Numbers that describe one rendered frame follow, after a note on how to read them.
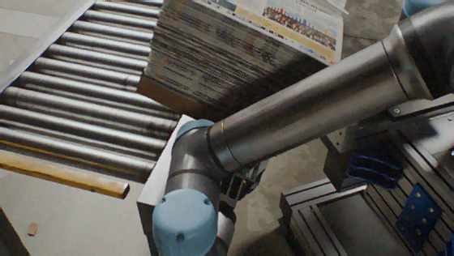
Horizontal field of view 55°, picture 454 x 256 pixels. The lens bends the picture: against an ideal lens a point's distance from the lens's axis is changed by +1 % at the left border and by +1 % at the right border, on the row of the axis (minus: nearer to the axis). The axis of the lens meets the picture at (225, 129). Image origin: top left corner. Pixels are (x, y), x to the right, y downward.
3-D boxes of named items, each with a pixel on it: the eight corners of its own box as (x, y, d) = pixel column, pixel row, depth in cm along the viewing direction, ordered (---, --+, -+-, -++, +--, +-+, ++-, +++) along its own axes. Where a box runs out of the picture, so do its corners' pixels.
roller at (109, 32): (220, 67, 122) (220, 52, 119) (70, 40, 132) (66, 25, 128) (225, 57, 126) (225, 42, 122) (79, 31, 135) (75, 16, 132)
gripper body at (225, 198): (264, 156, 73) (246, 215, 65) (245, 182, 79) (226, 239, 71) (223, 136, 72) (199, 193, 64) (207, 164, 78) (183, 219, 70)
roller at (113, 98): (189, 129, 105) (186, 117, 101) (19, 93, 115) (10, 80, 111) (195, 113, 108) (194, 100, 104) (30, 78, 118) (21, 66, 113)
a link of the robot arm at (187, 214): (159, 162, 56) (168, 212, 63) (143, 240, 48) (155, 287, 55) (220, 164, 55) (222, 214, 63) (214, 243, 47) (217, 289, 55)
